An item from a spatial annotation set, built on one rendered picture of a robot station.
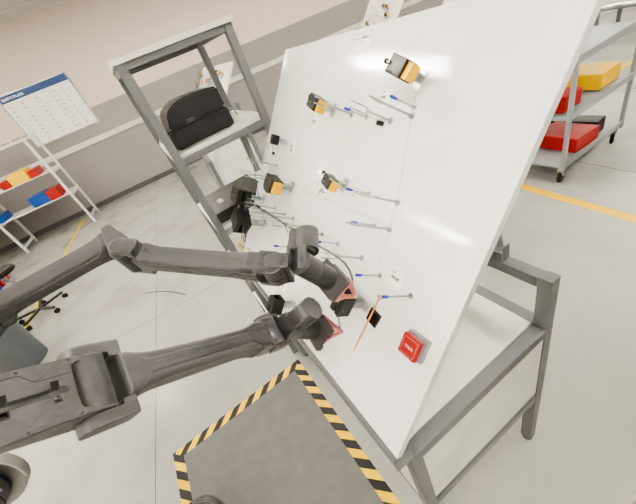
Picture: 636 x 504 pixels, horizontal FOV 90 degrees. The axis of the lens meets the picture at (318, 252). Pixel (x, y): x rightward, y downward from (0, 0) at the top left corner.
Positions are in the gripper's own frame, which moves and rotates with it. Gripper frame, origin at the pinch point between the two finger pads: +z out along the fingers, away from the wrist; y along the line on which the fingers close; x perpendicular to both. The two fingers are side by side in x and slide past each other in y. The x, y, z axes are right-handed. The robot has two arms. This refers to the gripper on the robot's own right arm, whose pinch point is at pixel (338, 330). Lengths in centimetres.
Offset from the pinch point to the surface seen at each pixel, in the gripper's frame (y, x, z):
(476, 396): -28.8, -5.2, 30.0
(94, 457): 93, 200, -17
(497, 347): -21.7, -16.7, 41.2
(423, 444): -30.4, 9.7, 17.0
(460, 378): -22.6, -5.0, 31.0
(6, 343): 239, 248, -79
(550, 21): -9, -79, -10
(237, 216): 71, 2, -9
